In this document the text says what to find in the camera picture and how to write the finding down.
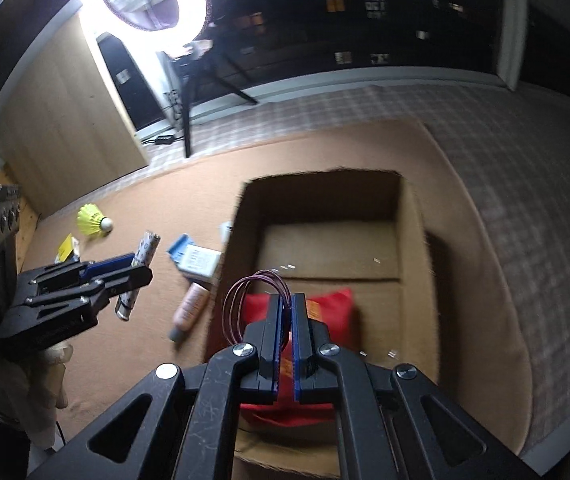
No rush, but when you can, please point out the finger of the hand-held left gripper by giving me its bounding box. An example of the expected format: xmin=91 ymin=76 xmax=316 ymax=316
xmin=20 ymin=254 xmax=136 ymax=292
xmin=27 ymin=265 xmax=154 ymax=314

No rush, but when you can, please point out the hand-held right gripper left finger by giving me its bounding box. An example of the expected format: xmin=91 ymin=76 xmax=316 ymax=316
xmin=27 ymin=294 xmax=284 ymax=480

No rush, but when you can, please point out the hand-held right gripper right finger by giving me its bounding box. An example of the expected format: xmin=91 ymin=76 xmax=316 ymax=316
xmin=292 ymin=292 xmax=546 ymax=480

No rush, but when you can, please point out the white patterned tissue pack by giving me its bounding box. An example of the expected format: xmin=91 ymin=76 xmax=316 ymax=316
xmin=114 ymin=230 xmax=161 ymax=322

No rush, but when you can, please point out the purple wire loop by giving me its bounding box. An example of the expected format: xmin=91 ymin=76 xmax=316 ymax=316
xmin=220 ymin=269 xmax=292 ymax=357

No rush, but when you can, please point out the cardboard box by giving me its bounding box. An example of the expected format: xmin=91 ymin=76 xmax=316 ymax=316
xmin=204 ymin=168 xmax=442 ymax=480

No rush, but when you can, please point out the person's left hand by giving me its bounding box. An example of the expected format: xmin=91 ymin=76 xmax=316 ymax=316
xmin=0 ymin=342 xmax=73 ymax=453

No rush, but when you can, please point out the small yellow packet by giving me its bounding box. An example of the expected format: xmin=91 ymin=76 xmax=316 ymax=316
xmin=55 ymin=233 xmax=84 ymax=264

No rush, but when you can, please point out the red pouch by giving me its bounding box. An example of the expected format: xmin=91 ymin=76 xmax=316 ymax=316
xmin=237 ymin=287 xmax=357 ymax=429

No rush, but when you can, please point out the yellow shuttlecock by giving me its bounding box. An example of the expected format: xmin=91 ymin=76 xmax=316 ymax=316
xmin=77 ymin=203 xmax=114 ymax=237

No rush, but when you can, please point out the pink tube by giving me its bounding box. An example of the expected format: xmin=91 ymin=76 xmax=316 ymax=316
xmin=167 ymin=282 xmax=211 ymax=344

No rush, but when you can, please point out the blue and white box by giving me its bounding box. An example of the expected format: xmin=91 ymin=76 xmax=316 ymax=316
xmin=166 ymin=233 xmax=224 ymax=284

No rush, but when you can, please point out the wooden board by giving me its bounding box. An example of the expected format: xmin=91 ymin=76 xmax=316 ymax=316
xmin=0 ymin=10 xmax=152 ymax=217

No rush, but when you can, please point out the black tripod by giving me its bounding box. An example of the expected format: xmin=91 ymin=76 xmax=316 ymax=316
xmin=179 ymin=52 xmax=259 ymax=159

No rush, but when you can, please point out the black cabinet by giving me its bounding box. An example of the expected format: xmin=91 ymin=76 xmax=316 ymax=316
xmin=96 ymin=32 xmax=167 ymax=132

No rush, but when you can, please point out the plaid bed sheet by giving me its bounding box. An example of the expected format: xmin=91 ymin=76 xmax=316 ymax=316
xmin=135 ymin=84 xmax=570 ymax=477

